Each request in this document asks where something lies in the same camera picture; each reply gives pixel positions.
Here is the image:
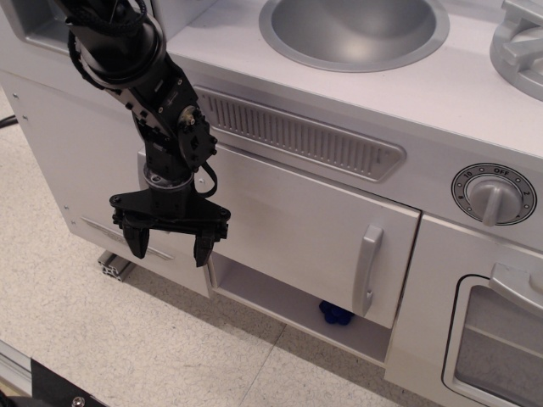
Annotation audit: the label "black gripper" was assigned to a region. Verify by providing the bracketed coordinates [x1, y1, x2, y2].
[109, 186, 230, 267]

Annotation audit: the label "white cabinet door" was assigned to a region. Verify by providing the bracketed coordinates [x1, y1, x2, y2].
[210, 148, 420, 328]

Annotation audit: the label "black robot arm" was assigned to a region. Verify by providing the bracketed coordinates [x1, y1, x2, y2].
[57, 1, 231, 266]

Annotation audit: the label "aluminium extrusion bar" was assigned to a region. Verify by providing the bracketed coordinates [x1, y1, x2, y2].
[98, 251, 136, 282]

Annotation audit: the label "silver fridge emblem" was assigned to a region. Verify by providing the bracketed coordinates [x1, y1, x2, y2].
[81, 216, 175, 261]

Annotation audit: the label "silver vent grille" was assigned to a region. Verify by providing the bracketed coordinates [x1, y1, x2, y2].
[196, 86, 406, 182]

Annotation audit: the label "blue toy grapes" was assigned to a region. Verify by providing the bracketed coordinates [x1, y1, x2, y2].
[319, 300, 354, 326]

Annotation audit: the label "white toy kitchen unit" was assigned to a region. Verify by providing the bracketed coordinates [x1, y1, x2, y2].
[1, 1, 542, 406]

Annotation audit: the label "silver sink bowl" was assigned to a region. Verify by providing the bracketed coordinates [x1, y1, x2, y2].
[259, 0, 450, 73]

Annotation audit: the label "white oven door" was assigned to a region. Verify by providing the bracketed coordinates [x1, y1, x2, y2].
[385, 216, 542, 406]

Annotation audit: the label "grey timer knob dial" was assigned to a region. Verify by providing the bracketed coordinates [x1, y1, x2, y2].
[451, 163, 537, 227]

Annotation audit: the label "silver stove burner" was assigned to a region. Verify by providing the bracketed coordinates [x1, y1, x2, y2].
[490, 1, 542, 100]

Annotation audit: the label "silver fridge door handle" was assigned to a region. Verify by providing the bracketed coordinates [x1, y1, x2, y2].
[137, 150, 148, 190]

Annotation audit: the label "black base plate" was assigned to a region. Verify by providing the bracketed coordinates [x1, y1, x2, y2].
[31, 359, 106, 407]

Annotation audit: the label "aluminium frame rail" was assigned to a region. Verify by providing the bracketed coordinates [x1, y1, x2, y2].
[1, 341, 32, 396]

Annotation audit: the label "silver oven door handle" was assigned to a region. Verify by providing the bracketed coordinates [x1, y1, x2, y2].
[489, 263, 542, 315]

